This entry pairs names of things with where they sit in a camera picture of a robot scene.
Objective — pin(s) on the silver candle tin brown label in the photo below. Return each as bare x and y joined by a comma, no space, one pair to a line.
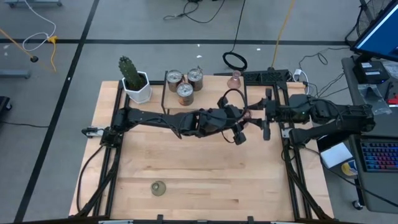
174,81

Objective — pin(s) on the white hexagonal plant pot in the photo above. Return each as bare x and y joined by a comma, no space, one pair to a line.
143,95

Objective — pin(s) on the green cactus plant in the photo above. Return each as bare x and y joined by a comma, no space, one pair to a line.
130,73

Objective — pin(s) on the silver candle tin orange label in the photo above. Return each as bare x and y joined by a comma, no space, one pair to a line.
185,95

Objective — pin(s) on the silver frame bracket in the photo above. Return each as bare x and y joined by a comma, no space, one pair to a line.
93,132
115,222
285,132

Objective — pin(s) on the black perforated plate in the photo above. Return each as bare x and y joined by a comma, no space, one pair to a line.
265,76

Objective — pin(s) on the computer monitor blue screen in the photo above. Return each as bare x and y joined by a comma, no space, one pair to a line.
379,37

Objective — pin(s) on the grey side desk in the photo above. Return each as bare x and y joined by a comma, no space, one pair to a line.
382,193

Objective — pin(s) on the white box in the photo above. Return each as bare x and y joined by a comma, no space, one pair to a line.
335,154

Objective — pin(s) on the ribbed silver candle tin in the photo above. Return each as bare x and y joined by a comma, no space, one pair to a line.
196,81

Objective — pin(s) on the green glass candlestick holder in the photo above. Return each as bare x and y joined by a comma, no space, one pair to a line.
158,188

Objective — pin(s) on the white power adapter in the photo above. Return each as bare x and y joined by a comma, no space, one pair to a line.
298,74

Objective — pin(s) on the pink glass candlestick holder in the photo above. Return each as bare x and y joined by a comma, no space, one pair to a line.
234,82
247,116

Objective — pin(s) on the black mini computer box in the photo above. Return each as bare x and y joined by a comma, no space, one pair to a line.
370,72

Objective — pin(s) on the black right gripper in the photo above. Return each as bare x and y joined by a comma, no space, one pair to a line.
280,110

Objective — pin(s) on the backlit rainbow keyboard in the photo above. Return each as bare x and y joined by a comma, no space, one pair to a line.
381,157

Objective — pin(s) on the black table edge clip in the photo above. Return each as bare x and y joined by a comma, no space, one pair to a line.
160,218
250,219

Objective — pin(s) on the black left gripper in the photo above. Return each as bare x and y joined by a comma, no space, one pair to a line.
228,119

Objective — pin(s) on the black aluminium table frame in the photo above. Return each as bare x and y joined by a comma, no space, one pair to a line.
281,88

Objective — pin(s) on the wooden shelf black metal frame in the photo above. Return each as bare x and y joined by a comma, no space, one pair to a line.
211,93

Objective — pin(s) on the black floor fan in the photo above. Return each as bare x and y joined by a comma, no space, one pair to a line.
370,15

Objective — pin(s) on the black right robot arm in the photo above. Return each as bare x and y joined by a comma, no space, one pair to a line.
342,115

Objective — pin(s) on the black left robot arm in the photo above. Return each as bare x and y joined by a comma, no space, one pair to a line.
155,119

